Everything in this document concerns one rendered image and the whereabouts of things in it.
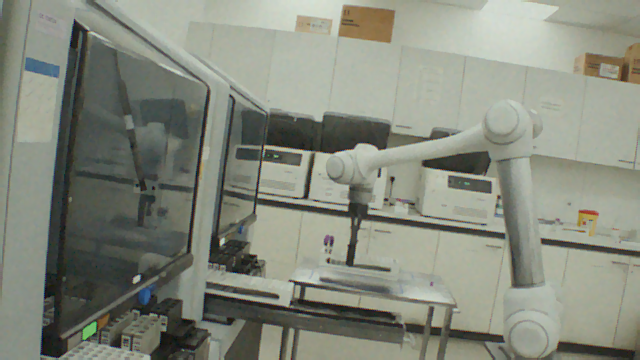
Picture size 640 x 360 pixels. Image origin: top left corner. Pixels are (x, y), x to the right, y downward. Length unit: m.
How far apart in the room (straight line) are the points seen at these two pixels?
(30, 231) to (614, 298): 4.21
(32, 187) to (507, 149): 1.23
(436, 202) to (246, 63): 1.85
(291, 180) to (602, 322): 2.66
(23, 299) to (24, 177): 0.15
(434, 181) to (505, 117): 2.45
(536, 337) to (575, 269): 2.79
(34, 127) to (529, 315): 1.29
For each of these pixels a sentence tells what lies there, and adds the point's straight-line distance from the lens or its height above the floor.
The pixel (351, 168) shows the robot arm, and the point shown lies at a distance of 1.70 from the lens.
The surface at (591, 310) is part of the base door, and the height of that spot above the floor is 0.36.
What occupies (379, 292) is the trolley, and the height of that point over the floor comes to 0.82.
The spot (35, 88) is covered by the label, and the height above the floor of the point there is 1.32.
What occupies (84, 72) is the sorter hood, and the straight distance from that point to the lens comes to 0.71.
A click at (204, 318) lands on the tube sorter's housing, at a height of 0.74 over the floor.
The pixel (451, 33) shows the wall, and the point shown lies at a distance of 4.67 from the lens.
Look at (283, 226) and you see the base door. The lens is 3.91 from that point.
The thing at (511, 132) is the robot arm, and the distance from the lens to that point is 1.50.
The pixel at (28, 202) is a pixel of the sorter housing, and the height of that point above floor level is 1.18.
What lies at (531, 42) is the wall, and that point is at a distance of 4.83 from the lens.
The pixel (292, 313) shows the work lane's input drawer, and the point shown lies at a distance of 1.56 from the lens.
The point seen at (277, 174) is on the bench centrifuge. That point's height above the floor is 1.06.
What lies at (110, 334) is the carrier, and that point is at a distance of 1.11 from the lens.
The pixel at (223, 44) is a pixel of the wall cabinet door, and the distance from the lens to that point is 4.35.
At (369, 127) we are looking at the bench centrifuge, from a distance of 4.08.
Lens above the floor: 1.29
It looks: 3 degrees down
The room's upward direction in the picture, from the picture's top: 8 degrees clockwise
